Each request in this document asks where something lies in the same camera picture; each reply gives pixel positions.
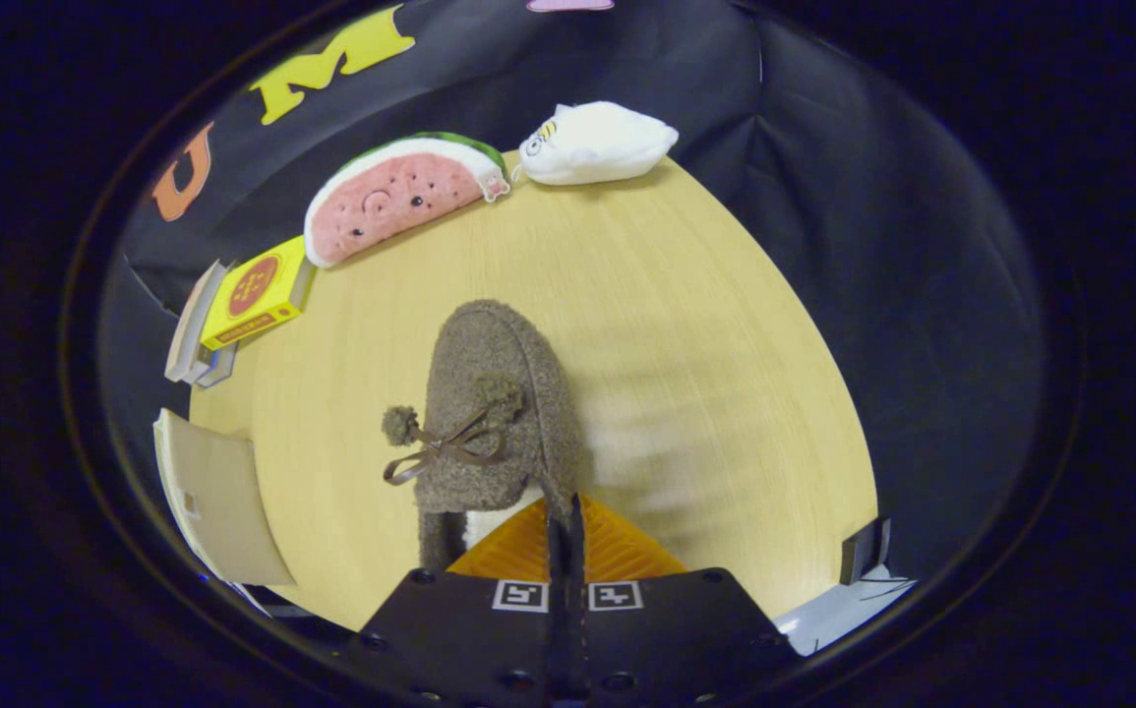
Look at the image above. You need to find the white plush toy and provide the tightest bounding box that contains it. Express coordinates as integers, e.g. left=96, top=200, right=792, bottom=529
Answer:
left=516, top=100, right=680, bottom=187

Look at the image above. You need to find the blue book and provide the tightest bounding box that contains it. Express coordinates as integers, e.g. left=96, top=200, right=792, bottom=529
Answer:
left=202, top=342, right=238, bottom=389

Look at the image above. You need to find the watermelon slice plush toy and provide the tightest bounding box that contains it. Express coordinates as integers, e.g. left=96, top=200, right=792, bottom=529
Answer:
left=303, top=132, right=511, bottom=269

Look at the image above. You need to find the black backdrop cloth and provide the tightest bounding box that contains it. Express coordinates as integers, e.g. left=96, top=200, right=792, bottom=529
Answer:
left=95, top=0, right=1046, bottom=611

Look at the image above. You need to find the beige storage box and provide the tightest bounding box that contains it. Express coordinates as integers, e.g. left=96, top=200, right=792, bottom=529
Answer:
left=152, top=407, right=298, bottom=588

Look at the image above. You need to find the brown fuzzy shoe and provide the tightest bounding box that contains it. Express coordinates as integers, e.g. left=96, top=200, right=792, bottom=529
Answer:
left=381, top=299, right=593, bottom=571

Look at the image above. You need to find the white board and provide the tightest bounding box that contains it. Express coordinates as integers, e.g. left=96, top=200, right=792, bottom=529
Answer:
left=774, top=578, right=918, bottom=658

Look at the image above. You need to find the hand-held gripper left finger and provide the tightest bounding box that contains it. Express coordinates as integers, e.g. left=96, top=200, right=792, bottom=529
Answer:
left=359, top=497, right=570, bottom=707

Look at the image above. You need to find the small black panel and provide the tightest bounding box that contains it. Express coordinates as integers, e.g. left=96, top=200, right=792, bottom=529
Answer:
left=840, top=516, right=891, bottom=588

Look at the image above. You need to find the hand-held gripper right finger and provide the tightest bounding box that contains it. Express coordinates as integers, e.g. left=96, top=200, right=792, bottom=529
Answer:
left=570, top=494, right=803, bottom=707

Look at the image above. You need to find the yellow book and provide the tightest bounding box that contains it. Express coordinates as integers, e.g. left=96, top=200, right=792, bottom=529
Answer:
left=199, top=235, right=316, bottom=352

